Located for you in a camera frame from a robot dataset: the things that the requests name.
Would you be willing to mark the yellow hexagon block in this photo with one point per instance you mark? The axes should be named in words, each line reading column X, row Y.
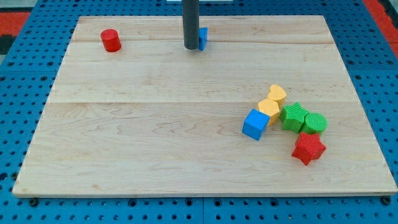
column 270, row 108

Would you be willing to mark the yellow heart block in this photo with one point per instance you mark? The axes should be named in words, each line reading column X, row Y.
column 277, row 93

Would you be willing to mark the wooden board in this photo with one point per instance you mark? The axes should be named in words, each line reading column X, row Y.
column 157, row 120

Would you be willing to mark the blue cube block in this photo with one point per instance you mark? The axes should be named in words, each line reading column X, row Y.
column 255, row 124

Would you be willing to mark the blue block behind rod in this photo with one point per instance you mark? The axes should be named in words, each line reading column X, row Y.
column 203, row 38

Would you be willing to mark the green star block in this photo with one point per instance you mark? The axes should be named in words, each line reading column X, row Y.
column 293, row 117

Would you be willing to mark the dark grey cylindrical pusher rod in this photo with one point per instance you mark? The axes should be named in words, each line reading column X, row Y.
column 190, row 16

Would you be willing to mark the red star block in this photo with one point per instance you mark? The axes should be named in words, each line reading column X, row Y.
column 308, row 147

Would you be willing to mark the green cylinder block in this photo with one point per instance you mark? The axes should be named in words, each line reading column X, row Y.
column 314, row 123

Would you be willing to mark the red cylinder block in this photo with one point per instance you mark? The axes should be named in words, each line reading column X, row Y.
column 110, row 40

